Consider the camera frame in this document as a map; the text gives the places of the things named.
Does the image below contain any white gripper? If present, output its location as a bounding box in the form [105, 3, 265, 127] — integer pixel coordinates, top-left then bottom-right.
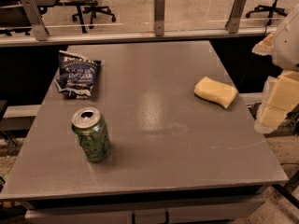
[252, 5, 299, 133]

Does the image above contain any blue chip bag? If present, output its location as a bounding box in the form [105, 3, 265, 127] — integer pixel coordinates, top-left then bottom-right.
[54, 50, 102, 99]

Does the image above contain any green soda can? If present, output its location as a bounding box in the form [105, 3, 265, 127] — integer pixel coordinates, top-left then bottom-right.
[72, 107, 111, 162]

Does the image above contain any yellow sponge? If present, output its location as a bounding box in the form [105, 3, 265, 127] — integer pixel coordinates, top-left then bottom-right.
[194, 77, 237, 109]

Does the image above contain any clear glass barrier panel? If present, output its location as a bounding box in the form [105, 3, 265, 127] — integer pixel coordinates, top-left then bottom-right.
[1, 0, 273, 40]

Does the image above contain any dark desk in background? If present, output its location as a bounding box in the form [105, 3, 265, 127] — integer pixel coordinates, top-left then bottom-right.
[0, 0, 87, 36]

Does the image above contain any right metal bracket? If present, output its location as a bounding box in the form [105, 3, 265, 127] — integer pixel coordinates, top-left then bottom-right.
[225, 0, 247, 34]

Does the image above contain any metal bracket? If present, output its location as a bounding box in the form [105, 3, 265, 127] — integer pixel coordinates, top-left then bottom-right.
[154, 0, 165, 36]
[225, 0, 247, 34]
[21, 0, 49, 41]

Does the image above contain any middle metal bracket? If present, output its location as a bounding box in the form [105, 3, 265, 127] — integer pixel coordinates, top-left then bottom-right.
[154, 0, 165, 36]

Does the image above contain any left metal bracket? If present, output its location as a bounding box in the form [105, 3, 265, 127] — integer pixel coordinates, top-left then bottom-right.
[21, 0, 49, 41]

